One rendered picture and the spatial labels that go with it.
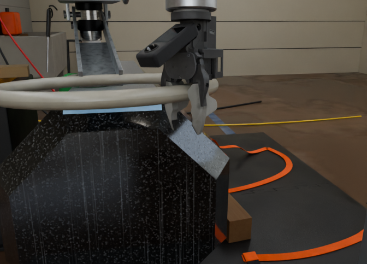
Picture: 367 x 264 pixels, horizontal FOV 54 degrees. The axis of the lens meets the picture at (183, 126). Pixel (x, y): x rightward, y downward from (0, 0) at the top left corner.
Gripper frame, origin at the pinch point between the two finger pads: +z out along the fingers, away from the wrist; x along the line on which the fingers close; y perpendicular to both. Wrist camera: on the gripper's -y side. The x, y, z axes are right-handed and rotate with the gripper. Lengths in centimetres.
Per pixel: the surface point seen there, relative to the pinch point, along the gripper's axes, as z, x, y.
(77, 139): 12, 51, 9
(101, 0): -32, 66, 31
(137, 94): -6.6, 1.0, -9.9
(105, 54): -13, 59, 27
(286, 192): 71, 50, 152
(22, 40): -28, 355, 134
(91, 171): 23, 49, 12
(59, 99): -6.0, 8.7, -19.3
